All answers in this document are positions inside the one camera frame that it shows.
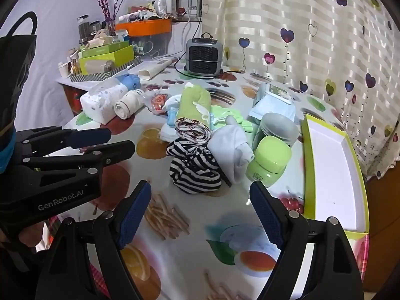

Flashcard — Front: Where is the beige wrapped roll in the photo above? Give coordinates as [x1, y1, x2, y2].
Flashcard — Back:
[84, 60, 115, 74]

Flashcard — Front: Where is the pale blue wet wipes pack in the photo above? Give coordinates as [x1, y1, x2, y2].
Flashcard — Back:
[248, 83, 297, 126]

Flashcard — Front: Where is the grey space heater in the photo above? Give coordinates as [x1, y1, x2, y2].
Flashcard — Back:
[186, 33, 224, 77]

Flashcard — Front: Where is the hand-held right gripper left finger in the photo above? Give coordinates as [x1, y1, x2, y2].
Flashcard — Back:
[35, 180, 153, 300]

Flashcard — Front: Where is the lime green cardboard box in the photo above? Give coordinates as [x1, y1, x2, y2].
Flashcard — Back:
[78, 45, 135, 76]

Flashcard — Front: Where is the green lidded jar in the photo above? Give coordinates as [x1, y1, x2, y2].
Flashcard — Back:
[245, 135, 293, 188]

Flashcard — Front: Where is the green edged white box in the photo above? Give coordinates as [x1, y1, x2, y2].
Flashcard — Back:
[300, 113, 371, 241]

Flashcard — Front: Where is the white charger cable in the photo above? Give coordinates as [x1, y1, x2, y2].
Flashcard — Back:
[181, 5, 198, 54]

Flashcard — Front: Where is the beige paper bag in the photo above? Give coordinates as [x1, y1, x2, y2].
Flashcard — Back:
[84, 29, 116, 49]

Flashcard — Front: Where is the black heater cable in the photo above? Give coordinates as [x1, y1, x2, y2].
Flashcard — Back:
[173, 58, 226, 78]

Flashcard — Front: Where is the green face mask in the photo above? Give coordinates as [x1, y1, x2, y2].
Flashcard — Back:
[210, 104, 254, 133]

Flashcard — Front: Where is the beige towel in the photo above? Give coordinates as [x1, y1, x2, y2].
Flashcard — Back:
[113, 89, 146, 120]

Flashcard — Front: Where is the zigzag patterned tray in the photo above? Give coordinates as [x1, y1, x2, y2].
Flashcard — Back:
[69, 55, 143, 83]

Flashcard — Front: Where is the brown trimmed cloth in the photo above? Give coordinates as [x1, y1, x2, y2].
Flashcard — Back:
[175, 117, 213, 146]

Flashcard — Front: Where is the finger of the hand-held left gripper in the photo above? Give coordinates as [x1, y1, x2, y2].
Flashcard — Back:
[15, 126, 112, 157]
[18, 140, 136, 195]

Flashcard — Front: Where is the black white striped cloth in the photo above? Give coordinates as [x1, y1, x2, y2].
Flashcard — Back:
[165, 140, 223, 195]

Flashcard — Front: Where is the small orange snack packet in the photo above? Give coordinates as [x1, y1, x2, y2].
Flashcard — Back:
[150, 93, 166, 115]

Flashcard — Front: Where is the white blue tissue pack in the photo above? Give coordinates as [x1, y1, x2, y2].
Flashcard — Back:
[79, 73, 142, 124]

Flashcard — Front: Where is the pile of assorted packets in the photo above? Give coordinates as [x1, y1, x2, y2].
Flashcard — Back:
[117, 1, 171, 24]

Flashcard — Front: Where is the dark green flat box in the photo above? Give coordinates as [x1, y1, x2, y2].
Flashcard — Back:
[79, 40, 130, 58]

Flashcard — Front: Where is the pale grey sock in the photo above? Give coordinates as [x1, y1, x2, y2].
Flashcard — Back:
[209, 115, 255, 186]

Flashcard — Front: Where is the orange storage lid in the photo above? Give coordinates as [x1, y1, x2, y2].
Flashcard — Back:
[115, 19, 173, 37]

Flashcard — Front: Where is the clear plastic storage bin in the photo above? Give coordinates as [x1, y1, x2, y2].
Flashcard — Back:
[129, 33, 172, 57]

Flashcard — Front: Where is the wooden furniture panel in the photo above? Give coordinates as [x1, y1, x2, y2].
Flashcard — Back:
[364, 161, 400, 291]

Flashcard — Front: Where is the grey lidded jar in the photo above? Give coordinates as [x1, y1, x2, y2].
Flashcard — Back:
[252, 112, 301, 151]

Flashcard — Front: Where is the white plastic cable duct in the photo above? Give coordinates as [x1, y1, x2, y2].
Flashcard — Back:
[138, 57, 174, 80]

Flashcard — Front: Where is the green towel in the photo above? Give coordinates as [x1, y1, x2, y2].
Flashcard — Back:
[176, 83, 212, 129]

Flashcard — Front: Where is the heart print curtain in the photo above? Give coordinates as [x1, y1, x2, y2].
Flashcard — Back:
[200, 0, 400, 179]

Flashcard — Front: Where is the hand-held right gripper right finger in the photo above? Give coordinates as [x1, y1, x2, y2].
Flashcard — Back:
[249, 180, 365, 300]

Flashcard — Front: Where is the person's left hand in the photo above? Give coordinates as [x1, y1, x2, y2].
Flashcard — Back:
[17, 222, 46, 252]

